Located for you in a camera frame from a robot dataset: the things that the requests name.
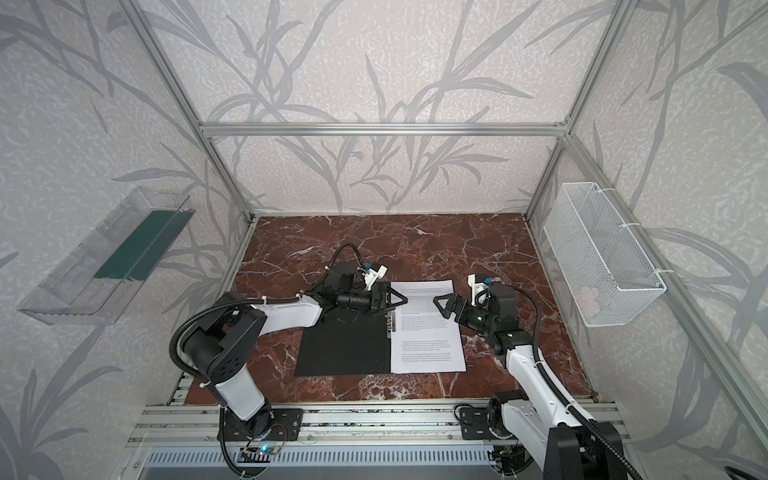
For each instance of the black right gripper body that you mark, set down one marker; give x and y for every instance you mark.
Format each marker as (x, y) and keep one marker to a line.
(466, 309)

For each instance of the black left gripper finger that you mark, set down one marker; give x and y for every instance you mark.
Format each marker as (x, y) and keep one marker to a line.
(390, 306)
(395, 296)

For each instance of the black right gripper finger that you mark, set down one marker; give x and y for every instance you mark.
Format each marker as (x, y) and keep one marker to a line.
(466, 317)
(449, 305)

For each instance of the white black file folder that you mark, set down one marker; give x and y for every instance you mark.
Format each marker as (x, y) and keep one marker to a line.
(346, 343)

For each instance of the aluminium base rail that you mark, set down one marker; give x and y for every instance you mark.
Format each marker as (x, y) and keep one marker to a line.
(411, 422)

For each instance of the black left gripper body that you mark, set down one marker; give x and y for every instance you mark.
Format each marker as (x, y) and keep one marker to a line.
(377, 297)

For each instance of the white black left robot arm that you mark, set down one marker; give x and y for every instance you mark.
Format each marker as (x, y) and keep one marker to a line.
(214, 344)

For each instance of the aluminium cage frame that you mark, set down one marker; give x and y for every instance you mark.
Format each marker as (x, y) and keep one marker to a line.
(742, 391)

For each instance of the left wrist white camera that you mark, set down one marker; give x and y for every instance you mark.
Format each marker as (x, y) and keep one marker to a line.
(372, 272)

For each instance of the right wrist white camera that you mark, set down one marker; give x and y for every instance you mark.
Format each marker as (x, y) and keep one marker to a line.
(479, 284)

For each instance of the wrist white camera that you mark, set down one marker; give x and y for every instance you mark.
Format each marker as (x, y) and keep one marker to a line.
(372, 272)
(479, 284)

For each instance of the printed paper sheet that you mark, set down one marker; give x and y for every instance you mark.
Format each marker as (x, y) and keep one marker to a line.
(422, 340)

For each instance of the green circuit board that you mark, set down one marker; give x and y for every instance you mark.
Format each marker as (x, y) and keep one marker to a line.
(259, 454)

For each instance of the clear plastic wall tray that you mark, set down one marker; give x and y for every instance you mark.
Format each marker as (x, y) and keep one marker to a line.
(95, 283)

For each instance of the white wire mesh basket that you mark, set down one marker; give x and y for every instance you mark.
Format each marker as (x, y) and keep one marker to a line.
(609, 275)

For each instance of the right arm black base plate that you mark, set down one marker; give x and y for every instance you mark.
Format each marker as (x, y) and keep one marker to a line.
(476, 424)

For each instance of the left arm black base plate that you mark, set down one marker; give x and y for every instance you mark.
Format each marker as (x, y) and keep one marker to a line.
(279, 424)

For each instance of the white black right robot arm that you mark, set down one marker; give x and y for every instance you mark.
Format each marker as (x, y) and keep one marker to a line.
(561, 437)

